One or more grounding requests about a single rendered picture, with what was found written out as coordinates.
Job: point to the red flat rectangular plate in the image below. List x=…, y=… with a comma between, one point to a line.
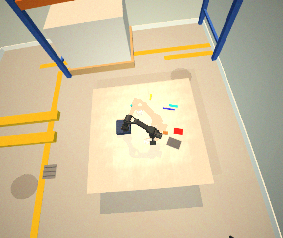
x=178, y=131

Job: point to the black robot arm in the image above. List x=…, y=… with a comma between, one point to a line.
x=152, y=131

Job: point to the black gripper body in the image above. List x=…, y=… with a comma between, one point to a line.
x=152, y=142

